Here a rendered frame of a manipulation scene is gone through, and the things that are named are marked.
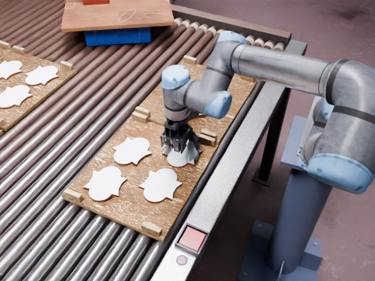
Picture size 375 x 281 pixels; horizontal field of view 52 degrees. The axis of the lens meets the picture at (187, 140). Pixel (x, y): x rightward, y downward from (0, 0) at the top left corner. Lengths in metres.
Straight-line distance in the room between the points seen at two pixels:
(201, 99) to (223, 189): 0.36
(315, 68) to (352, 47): 3.13
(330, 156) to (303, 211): 0.92
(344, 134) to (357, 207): 1.78
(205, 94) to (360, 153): 0.42
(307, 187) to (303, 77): 0.77
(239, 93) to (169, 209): 0.61
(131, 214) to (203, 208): 0.22
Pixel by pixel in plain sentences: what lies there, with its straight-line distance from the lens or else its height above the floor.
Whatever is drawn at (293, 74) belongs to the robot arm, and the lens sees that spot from 0.86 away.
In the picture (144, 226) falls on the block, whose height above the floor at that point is 0.96.
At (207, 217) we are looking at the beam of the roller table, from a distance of 1.15.
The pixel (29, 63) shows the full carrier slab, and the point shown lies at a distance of 1.82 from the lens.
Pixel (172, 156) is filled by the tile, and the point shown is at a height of 0.95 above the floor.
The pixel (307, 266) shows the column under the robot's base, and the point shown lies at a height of 0.03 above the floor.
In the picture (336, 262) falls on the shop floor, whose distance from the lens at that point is 2.26.
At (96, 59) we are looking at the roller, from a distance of 1.79.
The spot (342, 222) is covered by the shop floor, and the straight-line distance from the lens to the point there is 2.42.
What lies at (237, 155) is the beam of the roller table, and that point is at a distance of 1.32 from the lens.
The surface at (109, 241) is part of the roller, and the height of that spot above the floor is 0.91.
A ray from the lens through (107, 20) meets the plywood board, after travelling 1.83.
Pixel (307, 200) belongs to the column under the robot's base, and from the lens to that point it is 1.60.
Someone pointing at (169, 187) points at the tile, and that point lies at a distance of 1.18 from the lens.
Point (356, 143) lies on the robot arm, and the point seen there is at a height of 1.39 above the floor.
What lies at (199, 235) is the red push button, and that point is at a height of 0.93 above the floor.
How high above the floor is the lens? 1.87
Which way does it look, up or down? 45 degrees down
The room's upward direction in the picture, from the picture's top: 1 degrees clockwise
